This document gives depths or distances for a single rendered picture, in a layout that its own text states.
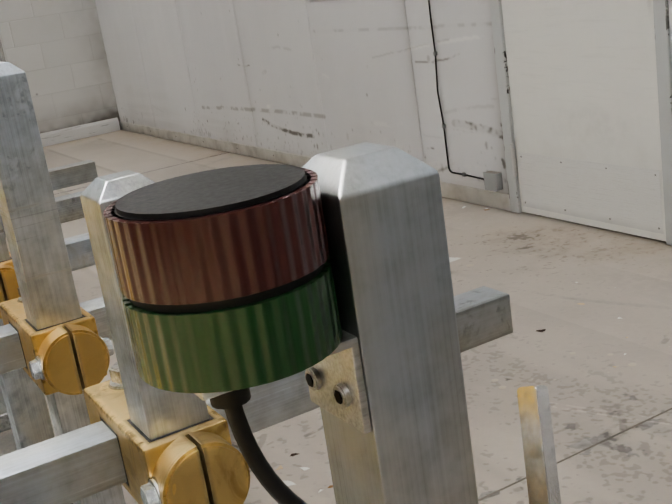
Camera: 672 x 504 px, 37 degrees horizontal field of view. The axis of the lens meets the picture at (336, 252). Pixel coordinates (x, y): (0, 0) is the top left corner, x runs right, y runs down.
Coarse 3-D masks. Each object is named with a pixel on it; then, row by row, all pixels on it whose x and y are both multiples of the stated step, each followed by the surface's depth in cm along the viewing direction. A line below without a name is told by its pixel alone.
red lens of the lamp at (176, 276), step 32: (320, 192) 28; (128, 224) 25; (160, 224) 25; (192, 224) 25; (224, 224) 25; (256, 224) 25; (288, 224) 26; (320, 224) 27; (128, 256) 26; (160, 256) 25; (192, 256) 25; (224, 256) 25; (256, 256) 25; (288, 256) 26; (320, 256) 27; (128, 288) 26; (160, 288) 26; (192, 288) 25; (224, 288) 25; (256, 288) 25
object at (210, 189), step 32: (160, 192) 28; (192, 192) 27; (224, 192) 27; (256, 192) 26; (288, 192) 26; (288, 288) 26; (352, 352) 29; (320, 384) 31; (352, 384) 29; (352, 416) 30; (256, 448) 29
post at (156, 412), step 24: (96, 192) 51; (120, 192) 51; (96, 216) 51; (96, 240) 52; (96, 264) 54; (120, 312) 52; (120, 336) 53; (120, 360) 55; (144, 384) 53; (144, 408) 53; (168, 408) 54; (192, 408) 54; (144, 432) 54; (168, 432) 54
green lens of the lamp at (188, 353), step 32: (320, 288) 27; (128, 320) 27; (160, 320) 26; (192, 320) 26; (224, 320) 25; (256, 320) 26; (288, 320) 26; (320, 320) 27; (160, 352) 26; (192, 352) 26; (224, 352) 26; (256, 352) 26; (288, 352) 26; (320, 352) 27; (160, 384) 27; (192, 384) 26; (224, 384) 26; (256, 384) 26
